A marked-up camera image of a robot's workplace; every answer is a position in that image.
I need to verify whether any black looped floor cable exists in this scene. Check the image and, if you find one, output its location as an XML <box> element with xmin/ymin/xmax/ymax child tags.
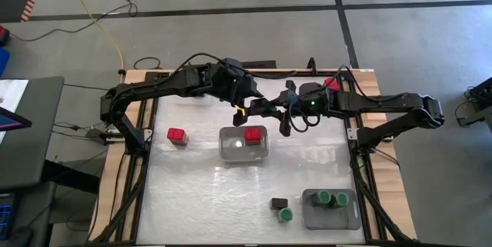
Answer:
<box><xmin>133</xmin><ymin>56</ymin><xmax>163</xmax><ymax>71</ymax></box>

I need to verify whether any grey side table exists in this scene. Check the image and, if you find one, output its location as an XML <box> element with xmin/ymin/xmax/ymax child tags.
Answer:
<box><xmin>0</xmin><ymin>76</ymin><xmax>65</xmax><ymax>192</ymax></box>

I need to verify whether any blue floor object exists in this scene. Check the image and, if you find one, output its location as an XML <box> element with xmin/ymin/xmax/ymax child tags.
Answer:
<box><xmin>0</xmin><ymin>46</ymin><xmax>12</xmax><ymax>77</ymax></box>

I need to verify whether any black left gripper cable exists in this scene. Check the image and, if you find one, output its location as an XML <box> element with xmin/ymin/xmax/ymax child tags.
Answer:
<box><xmin>168</xmin><ymin>52</ymin><xmax>299</xmax><ymax>82</ymax></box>

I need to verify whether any green-lid spice jar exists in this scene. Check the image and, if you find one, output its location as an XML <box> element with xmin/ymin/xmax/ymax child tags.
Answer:
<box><xmin>332</xmin><ymin>192</ymin><xmax>351</xmax><ymax>209</ymax></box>
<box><xmin>276</xmin><ymin>207</ymin><xmax>294</xmax><ymax>224</ymax></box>
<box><xmin>311</xmin><ymin>189</ymin><xmax>332</xmax><ymax>208</ymax></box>

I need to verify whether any white plastic bin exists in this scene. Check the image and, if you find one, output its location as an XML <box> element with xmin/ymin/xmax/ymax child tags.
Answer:
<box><xmin>218</xmin><ymin>125</ymin><xmax>270</xmax><ymax>165</ymax></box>

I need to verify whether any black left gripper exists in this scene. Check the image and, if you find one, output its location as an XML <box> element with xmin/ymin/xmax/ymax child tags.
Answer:
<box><xmin>213</xmin><ymin>57</ymin><xmax>265</xmax><ymax>127</ymax></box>

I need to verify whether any grey translucent plastic bin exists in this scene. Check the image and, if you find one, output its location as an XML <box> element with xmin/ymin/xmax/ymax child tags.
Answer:
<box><xmin>301</xmin><ymin>188</ymin><xmax>362</xmax><ymax>232</ymax></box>

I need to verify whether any long yellow floor cable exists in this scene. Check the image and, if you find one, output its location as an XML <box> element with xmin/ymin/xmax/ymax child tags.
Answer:
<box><xmin>53</xmin><ymin>0</ymin><xmax>126</xmax><ymax>73</ymax></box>

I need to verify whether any white glossy table mat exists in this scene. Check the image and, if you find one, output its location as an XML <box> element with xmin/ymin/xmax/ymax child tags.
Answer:
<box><xmin>136</xmin><ymin>74</ymin><xmax>366</xmax><ymax>245</ymax></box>

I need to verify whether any white paper sheet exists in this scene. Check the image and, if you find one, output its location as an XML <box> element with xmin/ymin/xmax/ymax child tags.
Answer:
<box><xmin>0</xmin><ymin>79</ymin><xmax>30</xmax><ymax>144</ymax></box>

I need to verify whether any dark tablet screen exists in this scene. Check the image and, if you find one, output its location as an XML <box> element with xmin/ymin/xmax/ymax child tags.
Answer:
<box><xmin>0</xmin><ymin>106</ymin><xmax>33</xmax><ymax>132</ymax></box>

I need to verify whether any small screen panel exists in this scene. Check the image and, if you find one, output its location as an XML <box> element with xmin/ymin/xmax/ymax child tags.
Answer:
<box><xmin>0</xmin><ymin>204</ymin><xmax>12</xmax><ymax>240</ymax></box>

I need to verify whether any black aluminium table frame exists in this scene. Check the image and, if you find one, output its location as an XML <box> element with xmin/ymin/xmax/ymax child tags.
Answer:
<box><xmin>86</xmin><ymin>68</ymin><xmax>414</xmax><ymax>247</ymax></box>

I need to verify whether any black equipment with cables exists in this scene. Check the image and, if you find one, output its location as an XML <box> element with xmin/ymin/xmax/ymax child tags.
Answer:
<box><xmin>455</xmin><ymin>76</ymin><xmax>492</xmax><ymax>132</ymax></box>

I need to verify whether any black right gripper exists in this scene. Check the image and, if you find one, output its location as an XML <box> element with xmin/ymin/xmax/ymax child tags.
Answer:
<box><xmin>248</xmin><ymin>80</ymin><xmax>334</xmax><ymax>136</ymax></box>

